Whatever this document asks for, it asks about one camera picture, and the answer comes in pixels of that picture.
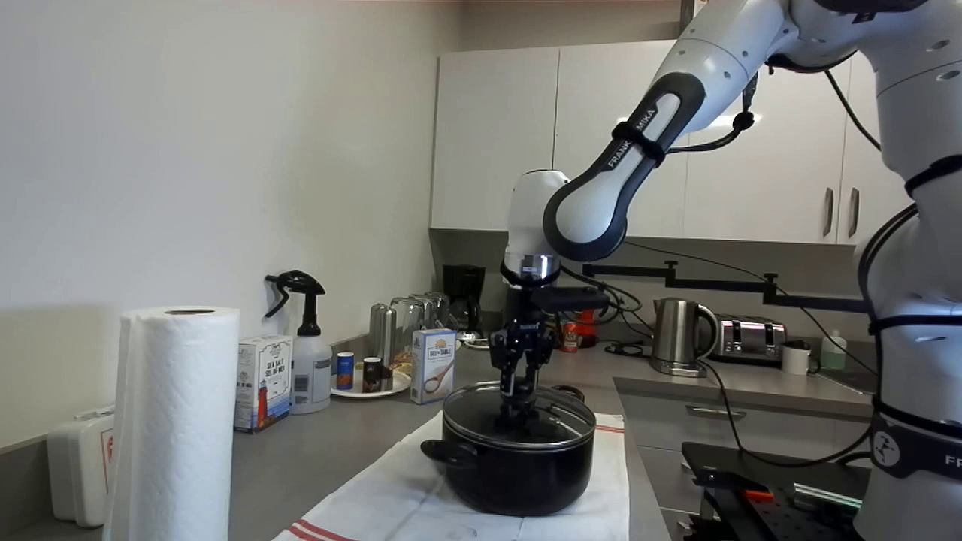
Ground white plate with jars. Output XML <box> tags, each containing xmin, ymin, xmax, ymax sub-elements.
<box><xmin>334</xmin><ymin>352</ymin><xmax>413</xmax><ymax>398</ymax></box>

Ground stainless electric kettle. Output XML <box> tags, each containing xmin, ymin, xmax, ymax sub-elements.
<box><xmin>652</xmin><ymin>297</ymin><xmax>719</xmax><ymax>379</ymax></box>

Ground black coffee machine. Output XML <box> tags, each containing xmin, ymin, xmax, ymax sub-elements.
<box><xmin>441</xmin><ymin>264</ymin><xmax>485</xmax><ymax>329</ymax></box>

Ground black device with orange button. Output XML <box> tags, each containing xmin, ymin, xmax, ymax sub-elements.
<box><xmin>682</xmin><ymin>442</ymin><xmax>870</xmax><ymax>541</ymax></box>

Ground white paper towel roll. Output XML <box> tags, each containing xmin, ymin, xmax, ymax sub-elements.
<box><xmin>107</xmin><ymin>307</ymin><xmax>242</xmax><ymax>541</ymax></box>

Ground small white blue box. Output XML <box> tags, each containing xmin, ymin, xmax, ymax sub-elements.
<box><xmin>413</xmin><ymin>327</ymin><xmax>458</xmax><ymax>401</ymax></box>

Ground white carton box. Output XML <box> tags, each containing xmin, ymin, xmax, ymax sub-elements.
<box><xmin>236</xmin><ymin>337</ymin><xmax>293</xmax><ymax>434</ymax></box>

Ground white red-striped kitchen towel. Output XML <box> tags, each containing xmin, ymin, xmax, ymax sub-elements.
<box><xmin>274</xmin><ymin>413</ymin><xmax>629</xmax><ymax>541</ymax></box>

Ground white napkin stack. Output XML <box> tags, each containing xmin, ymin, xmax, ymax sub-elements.
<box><xmin>45</xmin><ymin>410</ymin><xmax>115</xmax><ymax>529</ymax></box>

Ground white spray bottle black trigger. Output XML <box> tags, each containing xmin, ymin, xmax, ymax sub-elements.
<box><xmin>264</xmin><ymin>269</ymin><xmax>334</xmax><ymax>414</ymax></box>

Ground black cooking pot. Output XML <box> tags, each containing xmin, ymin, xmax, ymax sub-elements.
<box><xmin>422</xmin><ymin>406</ymin><xmax>596</xmax><ymax>516</ymax></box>

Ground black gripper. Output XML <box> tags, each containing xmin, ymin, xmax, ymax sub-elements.
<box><xmin>492</xmin><ymin>319</ymin><xmax>558</xmax><ymax>422</ymax></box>

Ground silver toaster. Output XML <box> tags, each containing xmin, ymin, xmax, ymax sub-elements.
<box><xmin>717</xmin><ymin>314</ymin><xmax>789</xmax><ymax>362</ymax></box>

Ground white mug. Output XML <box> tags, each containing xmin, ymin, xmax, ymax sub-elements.
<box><xmin>781</xmin><ymin>345</ymin><xmax>811</xmax><ymax>376</ymax></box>

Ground white upper kitchen cabinets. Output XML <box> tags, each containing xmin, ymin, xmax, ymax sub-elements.
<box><xmin>431</xmin><ymin>41</ymin><xmax>909</xmax><ymax>246</ymax></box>

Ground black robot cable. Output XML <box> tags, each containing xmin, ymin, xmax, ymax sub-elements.
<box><xmin>702</xmin><ymin>204</ymin><xmax>919</xmax><ymax>472</ymax></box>

